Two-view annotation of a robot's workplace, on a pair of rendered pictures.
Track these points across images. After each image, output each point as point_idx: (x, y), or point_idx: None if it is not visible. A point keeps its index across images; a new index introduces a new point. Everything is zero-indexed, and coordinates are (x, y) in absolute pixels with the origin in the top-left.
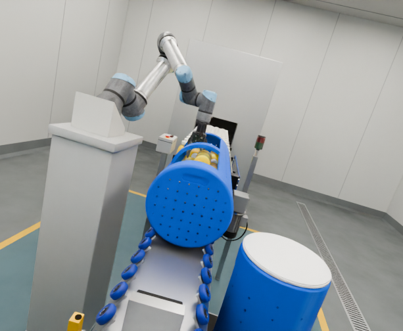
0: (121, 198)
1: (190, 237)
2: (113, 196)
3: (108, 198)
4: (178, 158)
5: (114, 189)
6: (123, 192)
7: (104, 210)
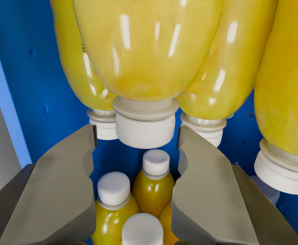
0: None
1: None
2: None
3: None
4: (46, 139)
5: None
6: None
7: (15, 166)
